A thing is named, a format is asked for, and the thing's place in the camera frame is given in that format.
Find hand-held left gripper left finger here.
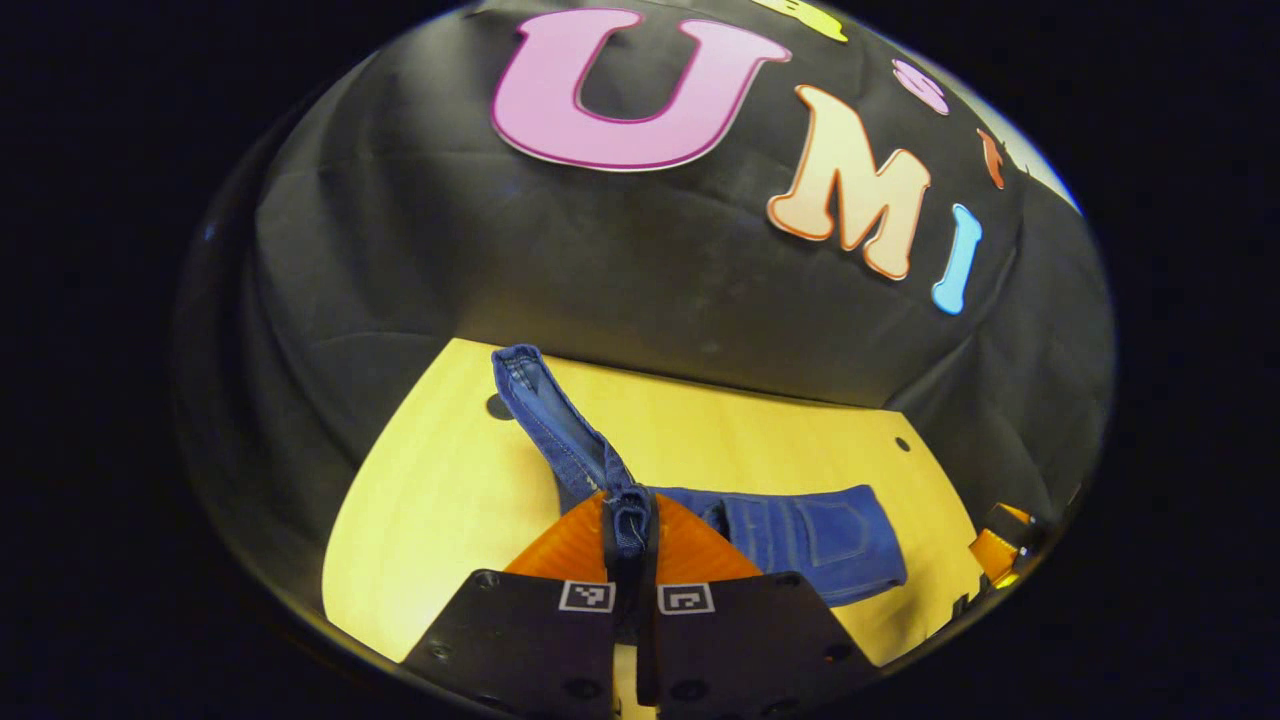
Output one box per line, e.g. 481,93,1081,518
400,490,636,720

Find black backdrop cloth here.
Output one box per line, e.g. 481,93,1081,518
170,0,1116,621

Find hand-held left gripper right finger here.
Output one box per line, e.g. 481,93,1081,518
636,492,881,720

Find blue denim jeans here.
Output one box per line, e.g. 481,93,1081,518
490,343,909,609

